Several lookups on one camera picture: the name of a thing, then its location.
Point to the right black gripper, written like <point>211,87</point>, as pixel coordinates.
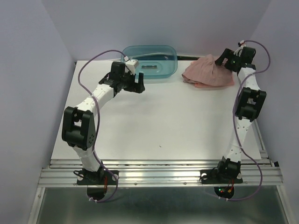
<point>228,53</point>

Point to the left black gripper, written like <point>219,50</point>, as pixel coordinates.
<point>138,87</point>

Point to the dusty pink ruffled skirt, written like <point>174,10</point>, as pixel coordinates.
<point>206,72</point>

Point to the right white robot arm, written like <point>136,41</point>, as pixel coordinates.
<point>247,106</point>

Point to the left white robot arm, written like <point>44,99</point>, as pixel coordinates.
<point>79,129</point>

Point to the folded coral pink skirt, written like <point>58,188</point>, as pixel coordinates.
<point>215,85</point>

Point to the teal plastic basin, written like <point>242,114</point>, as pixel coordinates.
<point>154,61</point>

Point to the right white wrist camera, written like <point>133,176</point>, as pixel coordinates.
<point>241,45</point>

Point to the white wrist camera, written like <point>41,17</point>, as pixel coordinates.
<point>241,45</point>
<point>131,65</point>

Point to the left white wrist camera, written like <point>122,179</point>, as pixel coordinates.
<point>131,65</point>

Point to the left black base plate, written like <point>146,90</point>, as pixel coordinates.
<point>109,178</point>

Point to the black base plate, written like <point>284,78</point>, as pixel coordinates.
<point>109,178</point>
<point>211,176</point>

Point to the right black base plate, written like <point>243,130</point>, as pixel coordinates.
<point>211,176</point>

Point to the aluminium rail frame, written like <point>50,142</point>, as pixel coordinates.
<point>159,142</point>

